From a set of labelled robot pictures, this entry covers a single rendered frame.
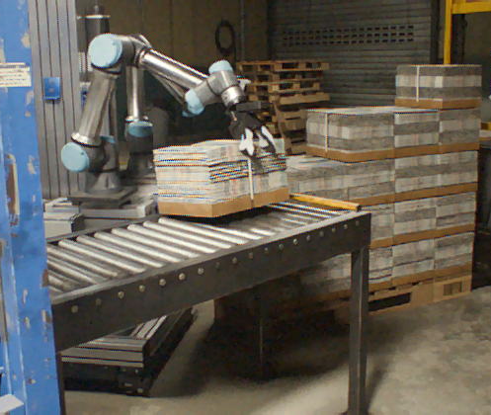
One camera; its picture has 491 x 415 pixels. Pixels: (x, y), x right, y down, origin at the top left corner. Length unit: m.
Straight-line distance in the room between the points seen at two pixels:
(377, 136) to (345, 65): 7.96
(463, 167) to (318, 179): 0.94
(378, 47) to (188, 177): 8.86
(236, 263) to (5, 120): 0.91
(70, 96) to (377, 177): 1.54
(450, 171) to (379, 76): 7.31
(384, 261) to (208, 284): 1.83
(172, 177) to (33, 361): 1.11
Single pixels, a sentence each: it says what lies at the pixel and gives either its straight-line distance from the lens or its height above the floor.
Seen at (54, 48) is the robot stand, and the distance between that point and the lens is 2.95.
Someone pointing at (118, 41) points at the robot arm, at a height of 1.41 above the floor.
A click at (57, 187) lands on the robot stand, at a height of 0.81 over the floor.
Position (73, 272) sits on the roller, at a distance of 1.83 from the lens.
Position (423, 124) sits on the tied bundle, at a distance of 3.58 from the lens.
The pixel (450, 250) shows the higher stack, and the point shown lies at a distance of 3.87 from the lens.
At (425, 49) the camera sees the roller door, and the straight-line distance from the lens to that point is 10.52.
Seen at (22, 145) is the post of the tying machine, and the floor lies 1.19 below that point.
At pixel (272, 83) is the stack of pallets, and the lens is 9.49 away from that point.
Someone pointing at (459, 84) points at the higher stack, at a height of 1.19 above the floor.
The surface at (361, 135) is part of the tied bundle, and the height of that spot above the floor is 0.96.
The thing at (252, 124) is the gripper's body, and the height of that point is 1.12.
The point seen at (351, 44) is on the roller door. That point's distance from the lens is 11.27.
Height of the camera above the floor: 1.34
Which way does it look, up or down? 12 degrees down
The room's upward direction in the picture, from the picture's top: 1 degrees counter-clockwise
